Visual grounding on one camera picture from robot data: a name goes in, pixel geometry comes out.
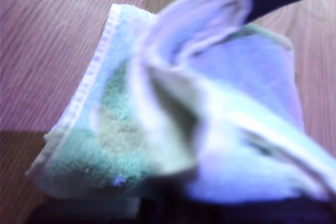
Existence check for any pastel striped fluffy tea towel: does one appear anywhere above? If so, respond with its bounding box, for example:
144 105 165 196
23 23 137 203
25 0 336 221

